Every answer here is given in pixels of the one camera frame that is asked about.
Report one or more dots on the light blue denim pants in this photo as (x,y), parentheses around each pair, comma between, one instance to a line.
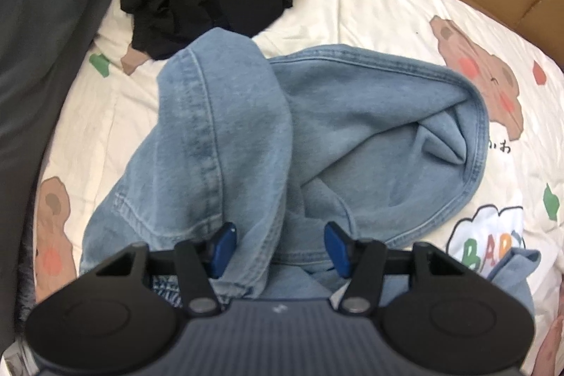
(229,129)

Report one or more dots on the dark grey pillow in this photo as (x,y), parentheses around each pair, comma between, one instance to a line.
(39,50)

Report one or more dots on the cream bear print bed sheet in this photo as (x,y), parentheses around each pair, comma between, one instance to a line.
(379,10)

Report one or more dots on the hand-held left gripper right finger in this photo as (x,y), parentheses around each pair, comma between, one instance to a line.
(337,249)

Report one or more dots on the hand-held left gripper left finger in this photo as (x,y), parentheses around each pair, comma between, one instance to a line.
(224,247)

